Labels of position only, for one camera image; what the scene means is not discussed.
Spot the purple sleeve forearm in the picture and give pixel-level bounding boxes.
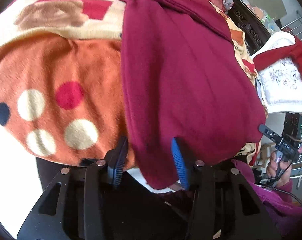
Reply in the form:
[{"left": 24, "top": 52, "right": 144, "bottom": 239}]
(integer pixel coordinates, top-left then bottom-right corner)
[{"left": 232, "top": 159, "right": 302, "bottom": 236}]

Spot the person's right hand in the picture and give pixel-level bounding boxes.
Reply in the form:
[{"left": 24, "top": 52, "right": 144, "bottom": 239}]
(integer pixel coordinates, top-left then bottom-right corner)
[{"left": 267, "top": 151, "right": 292, "bottom": 188}]

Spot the patterned orange fleece blanket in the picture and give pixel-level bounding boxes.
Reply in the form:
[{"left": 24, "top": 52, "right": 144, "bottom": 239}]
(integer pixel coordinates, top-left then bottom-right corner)
[{"left": 0, "top": 0, "right": 267, "bottom": 169}]

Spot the maroon fleece sweater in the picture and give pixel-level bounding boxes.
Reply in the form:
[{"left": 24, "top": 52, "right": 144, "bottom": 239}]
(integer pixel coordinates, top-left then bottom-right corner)
[{"left": 120, "top": 0, "right": 266, "bottom": 189}]

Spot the dark carved wooden headboard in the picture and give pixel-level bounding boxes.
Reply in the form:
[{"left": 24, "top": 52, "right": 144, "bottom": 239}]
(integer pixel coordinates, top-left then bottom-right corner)
[{"left": 227, "top": 0, "right": 271, "bottom": 55}]

